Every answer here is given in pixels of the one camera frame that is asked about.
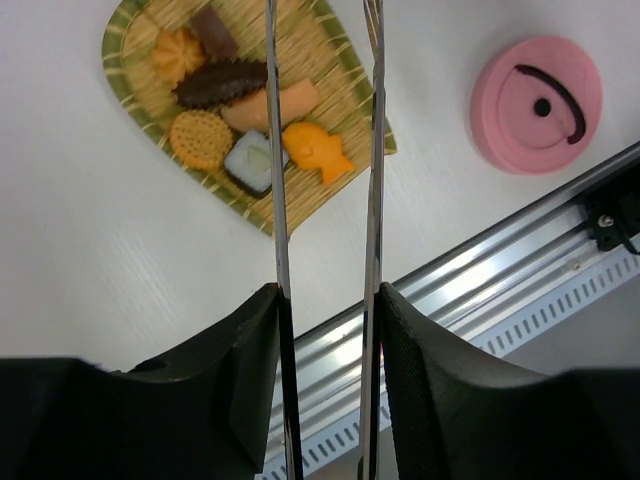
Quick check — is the right black base bracket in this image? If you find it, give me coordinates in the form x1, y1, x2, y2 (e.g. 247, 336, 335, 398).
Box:
579, 168, 639, 256

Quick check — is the pink round lid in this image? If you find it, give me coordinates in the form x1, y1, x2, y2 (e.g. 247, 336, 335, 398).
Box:
470, 36, 603, 175

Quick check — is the green bamboo tray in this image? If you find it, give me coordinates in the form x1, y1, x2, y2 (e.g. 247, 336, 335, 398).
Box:
102, 1, 372, 231

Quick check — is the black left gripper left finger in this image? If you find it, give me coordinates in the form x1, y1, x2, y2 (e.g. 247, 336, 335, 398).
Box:
1, 283, 279, 479

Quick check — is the orange flower cookie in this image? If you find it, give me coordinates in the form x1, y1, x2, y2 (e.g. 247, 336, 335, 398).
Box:
151, 27, 208, 88

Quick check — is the sushi roll piece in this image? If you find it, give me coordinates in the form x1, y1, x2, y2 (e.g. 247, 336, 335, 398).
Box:
224, 130, 272, 199

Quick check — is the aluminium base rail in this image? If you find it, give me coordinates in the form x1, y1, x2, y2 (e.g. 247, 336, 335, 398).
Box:
296, 145, 639, 434

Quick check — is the orange fish cookie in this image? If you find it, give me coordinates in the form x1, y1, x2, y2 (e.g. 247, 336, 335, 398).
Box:
282, 122, 355, 185

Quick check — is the round yellow cracker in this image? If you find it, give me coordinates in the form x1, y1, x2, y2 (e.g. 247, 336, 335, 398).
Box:
168, 110, 234, 171

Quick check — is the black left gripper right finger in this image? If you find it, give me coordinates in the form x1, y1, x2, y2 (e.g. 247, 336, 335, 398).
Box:
377, 283, 639, 479

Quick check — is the dark chocolate leaf cookie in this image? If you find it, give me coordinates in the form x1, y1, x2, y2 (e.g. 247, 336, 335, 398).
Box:
173, 59, 268, 110

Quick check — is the slotted cable duct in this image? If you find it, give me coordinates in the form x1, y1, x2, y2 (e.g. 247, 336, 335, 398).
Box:
254, 246, 640, 480

